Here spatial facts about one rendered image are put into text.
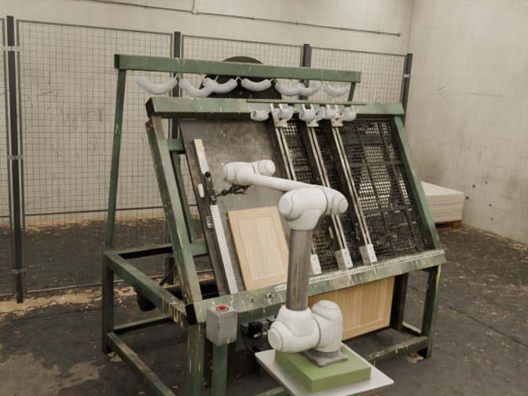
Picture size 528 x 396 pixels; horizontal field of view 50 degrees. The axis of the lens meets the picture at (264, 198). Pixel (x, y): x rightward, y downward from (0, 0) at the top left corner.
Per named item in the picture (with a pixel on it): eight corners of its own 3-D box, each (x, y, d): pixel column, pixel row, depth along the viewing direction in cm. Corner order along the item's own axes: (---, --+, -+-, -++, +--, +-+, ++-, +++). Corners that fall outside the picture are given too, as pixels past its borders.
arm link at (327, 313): (347, 348, 273) (352, 305, 269) (319, 356, 263) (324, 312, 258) (325, 335, 286) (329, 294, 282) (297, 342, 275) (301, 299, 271)
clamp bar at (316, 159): (337, 270, 377) (361, 262, 358) (291, 107, 401) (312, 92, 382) (347, 268, 383) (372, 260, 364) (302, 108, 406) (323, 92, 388)
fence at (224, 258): (227, 295, 325) (230, 294, 322) (191, 141, 344) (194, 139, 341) (234, 293, 328) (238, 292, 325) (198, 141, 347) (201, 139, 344)
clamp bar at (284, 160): (305, 277, 360) (329, 269, 342) (260, 107, 384) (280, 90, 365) (317, 274, 366) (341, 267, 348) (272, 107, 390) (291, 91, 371)
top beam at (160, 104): (148, 119, 332) (154, 111, 324) (144, 103, 334) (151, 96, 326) (396, 119, 463) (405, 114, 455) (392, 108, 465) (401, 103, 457)
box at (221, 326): (217, 348, 290) (218, 315, 286) (205, 339, 299) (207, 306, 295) (236, 342, 297) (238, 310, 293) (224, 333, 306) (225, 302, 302)
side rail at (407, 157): (424, 252, 441) (435, 249, 432) (384, 122, 463) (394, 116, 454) (431, 251, 445) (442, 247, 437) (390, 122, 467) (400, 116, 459)
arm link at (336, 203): (328, 181, 268) (306, 183, 260) (355, 192, 254) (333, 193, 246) (324, 208, 271) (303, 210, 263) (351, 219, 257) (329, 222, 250)
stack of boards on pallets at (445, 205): (326, 243, 742) (330, 201, 730) (287, 222, 831) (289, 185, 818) (460, 229, 858) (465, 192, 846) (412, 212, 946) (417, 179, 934)
